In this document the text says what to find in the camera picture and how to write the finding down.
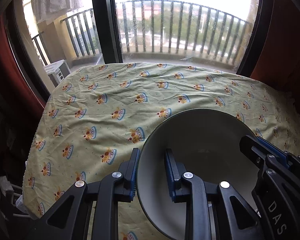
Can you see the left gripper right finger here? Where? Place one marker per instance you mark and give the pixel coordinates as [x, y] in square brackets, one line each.
[212, 210]

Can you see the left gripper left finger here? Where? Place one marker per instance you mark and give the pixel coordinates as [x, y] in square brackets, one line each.
[83, 202]

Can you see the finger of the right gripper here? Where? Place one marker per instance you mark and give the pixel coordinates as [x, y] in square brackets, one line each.
[285, 158]
[260, 157]

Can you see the large green leaf bowl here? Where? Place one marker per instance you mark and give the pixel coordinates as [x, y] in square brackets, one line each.
[206, 141]

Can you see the red curtain right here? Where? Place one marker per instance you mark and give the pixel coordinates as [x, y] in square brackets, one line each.
[279, 63]

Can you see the red curtain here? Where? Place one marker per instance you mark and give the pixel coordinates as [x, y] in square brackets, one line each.
[279, 63]
[13, 87]

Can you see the yellow patterned tablecloth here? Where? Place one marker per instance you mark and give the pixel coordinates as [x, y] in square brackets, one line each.
[97, 114]

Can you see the white outdoor air conditioner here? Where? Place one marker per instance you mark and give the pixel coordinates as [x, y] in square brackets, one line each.
[57, 71]

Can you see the balcony metal railing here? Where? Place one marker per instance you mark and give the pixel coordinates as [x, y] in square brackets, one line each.
[151, 30]

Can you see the red curtain left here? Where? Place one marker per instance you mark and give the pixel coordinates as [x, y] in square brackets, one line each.
[13, 87]

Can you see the black window frame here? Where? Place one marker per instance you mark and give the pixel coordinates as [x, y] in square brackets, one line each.
[18, 15]

